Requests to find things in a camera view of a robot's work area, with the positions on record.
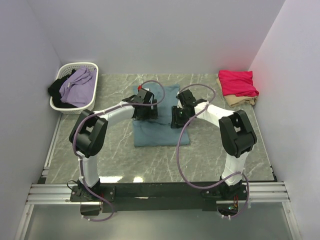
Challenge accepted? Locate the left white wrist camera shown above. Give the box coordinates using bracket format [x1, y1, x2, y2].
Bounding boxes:
[137, 85, 150, 92]

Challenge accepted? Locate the lilac t shirt in basket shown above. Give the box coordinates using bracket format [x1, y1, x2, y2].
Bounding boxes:
[59, 66, 97, 108]

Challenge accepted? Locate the white plastic laundry basket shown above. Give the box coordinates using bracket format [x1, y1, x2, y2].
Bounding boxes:
[47, 62, 99, 115]

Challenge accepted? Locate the black garment in basket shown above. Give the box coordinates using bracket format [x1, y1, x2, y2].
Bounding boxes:
[47, 69, 76, 109]

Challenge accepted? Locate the folded red t shirt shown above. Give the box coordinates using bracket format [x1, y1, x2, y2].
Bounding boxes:
[218, 70, 260, 98]

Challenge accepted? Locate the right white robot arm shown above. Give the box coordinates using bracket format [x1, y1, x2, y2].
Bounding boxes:
[171, 89, 257, 200]

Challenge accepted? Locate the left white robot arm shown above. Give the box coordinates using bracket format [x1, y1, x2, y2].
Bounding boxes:
[69, 88, 158, 201]

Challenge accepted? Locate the black base beam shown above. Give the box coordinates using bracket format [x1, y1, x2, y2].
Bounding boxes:
[69, 182, 248, 216]

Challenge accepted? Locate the folded tan t shirt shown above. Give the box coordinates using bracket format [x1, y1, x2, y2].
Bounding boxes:
[216, 78, 259, 108]

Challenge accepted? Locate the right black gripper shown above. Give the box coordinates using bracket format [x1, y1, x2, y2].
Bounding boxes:
[170, 105, 192, 129]

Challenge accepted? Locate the teal blue t shirt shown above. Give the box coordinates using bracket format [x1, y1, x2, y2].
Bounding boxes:
[132, 82, 181, 147]

